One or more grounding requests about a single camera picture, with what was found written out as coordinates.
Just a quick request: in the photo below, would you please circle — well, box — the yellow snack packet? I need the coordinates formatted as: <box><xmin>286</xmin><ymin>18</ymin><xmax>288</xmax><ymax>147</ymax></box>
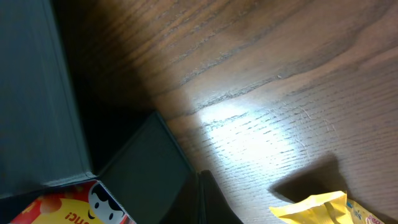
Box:
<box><xmin>269</xmin><ymin>191</ymin><xmax>386</xmax><ymax>224</ymax></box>

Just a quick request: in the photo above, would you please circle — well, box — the dark green open box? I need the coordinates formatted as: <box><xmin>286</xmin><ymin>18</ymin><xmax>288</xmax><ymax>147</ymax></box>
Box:
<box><xmin>1</xmin><ymin>1</ymin><xmax>195</xmax><ymax>223</ymax></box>

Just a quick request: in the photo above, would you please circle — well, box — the red Pringles can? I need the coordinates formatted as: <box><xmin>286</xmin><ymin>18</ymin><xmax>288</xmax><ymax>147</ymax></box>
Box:
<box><xmin>10</xmin><ymin>180</ymin><xmax>135</xmax><ymax>224</ymax></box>

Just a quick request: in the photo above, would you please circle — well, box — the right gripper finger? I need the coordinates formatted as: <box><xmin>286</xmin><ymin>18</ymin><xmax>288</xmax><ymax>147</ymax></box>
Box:
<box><xmin>160</xmin><ymin>170</ymin><xmax>243</xmax><ymax>224</ymax></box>

